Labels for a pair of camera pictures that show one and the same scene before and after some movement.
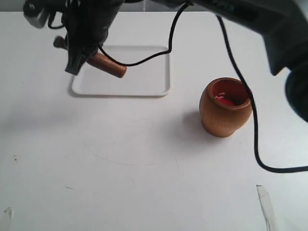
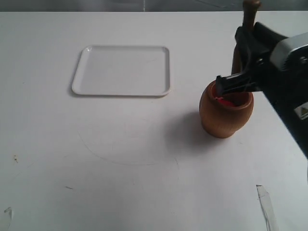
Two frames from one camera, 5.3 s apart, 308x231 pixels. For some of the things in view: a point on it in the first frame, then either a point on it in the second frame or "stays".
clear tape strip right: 272,223 stays
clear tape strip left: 9,211 stays
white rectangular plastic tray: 152,78 stays
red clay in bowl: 221,98 stays
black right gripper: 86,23 → 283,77
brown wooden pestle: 100,62 → 250,7
